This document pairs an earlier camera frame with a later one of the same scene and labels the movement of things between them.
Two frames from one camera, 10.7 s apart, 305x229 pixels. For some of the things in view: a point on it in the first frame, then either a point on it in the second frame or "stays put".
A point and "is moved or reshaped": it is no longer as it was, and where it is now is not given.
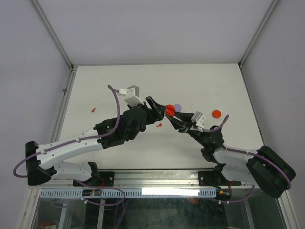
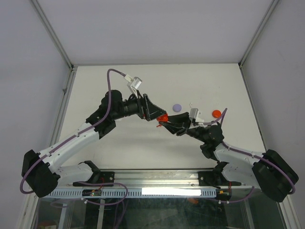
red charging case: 170,110 is moved or reshaped
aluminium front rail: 147,179 stays put
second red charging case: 216,113 stays put
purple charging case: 178,107 stays put
